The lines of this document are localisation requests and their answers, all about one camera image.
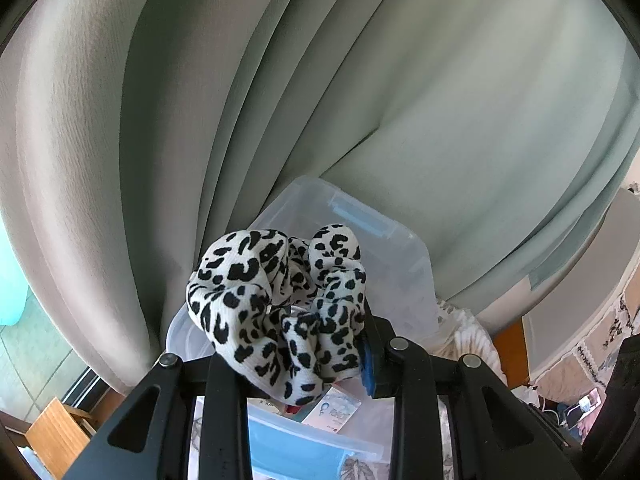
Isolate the small white blue box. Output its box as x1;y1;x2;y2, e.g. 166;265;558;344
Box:
302;386;361;434

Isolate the wooden chair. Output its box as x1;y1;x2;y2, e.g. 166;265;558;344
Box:
25;398;100;479

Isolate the pale green curtain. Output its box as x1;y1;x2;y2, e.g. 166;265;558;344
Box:
1;0;639;392

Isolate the leopard print scrunchie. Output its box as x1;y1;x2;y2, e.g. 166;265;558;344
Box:
186;224;367;406

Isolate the clear plastic storage bin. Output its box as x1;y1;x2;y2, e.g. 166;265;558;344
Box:
166;178;437;479

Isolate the floral grey table cloth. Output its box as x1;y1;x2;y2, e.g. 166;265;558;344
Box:
186;396;454;479

